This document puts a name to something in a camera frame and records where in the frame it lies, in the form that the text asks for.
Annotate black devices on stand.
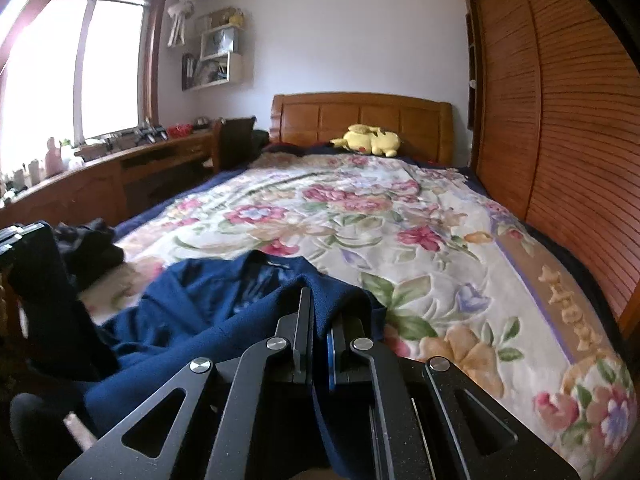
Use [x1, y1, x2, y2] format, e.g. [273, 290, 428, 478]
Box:
[132, 122, 168, 143]

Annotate yellow plush toy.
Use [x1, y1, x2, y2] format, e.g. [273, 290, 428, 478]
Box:
[329, 124, 401, 157]

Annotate wooden desk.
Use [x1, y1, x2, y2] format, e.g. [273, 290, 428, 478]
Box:
[0, 130, 216, 233]

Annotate navy blue blazer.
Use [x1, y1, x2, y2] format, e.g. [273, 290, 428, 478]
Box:
[10, 225, 396, 480]

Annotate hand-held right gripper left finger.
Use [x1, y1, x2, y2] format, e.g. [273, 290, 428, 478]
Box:
[57, 287, 316, 480]

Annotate tied beige curtain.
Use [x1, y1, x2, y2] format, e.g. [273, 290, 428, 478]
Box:
[167, 0, 208, 48]

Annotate white wall shelf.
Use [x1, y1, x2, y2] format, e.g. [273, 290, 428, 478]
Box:
[182, 7, 246, 92]

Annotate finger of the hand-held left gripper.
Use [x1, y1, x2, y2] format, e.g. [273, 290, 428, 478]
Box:
[0, 223, 51, 261]

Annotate dark clothes pile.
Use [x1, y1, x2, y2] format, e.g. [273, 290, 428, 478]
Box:
[52, 218, 126, 291]

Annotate wooden chair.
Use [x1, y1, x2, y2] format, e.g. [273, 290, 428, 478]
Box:
[212, 116, 258, 173]

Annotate wooden bed headboard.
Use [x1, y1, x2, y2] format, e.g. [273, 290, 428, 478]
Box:
[270, 92, 453, 166]

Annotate pink bottle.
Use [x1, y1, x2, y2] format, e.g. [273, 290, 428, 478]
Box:
[45, 137, 63, 178]

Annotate wood-framed window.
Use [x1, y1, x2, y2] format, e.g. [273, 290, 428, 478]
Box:
[0, 0, 173, 181]

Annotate dark cloth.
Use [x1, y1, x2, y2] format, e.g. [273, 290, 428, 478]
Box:
[10, 394, 98, 480]

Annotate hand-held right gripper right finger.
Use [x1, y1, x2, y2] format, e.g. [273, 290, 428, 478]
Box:
[325, 314, 581, 480]

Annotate white paper bag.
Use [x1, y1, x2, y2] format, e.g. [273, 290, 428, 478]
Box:
[202, 27, 236, 58]

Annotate wooden slatted wardrobe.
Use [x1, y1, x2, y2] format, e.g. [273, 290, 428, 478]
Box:
[460, 0, 640, 341]

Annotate floral blanket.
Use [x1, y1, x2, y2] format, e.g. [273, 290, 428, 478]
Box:
[75, 152, 626, 480]

